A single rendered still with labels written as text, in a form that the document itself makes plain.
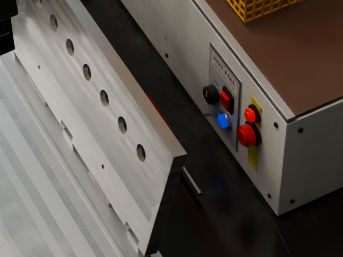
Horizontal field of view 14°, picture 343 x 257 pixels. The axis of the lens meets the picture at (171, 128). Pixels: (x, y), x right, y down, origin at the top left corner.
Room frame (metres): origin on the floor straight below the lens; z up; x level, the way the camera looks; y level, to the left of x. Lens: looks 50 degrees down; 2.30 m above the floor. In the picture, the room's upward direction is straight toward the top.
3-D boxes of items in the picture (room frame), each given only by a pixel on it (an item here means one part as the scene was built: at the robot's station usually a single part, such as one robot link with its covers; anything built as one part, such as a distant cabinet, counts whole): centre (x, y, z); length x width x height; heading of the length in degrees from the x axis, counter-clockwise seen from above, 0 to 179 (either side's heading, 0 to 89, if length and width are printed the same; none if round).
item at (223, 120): (1.12, -0.07, 0.97); 0.03 x 0.01 x 0.03; 28
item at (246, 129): (1.07, -0.09, 1.01); 0.03 x 0.02 x 0.03; 28
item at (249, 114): (1.07, -0.10, 1.04); 0.02 x 0.01 x 0.02; 28
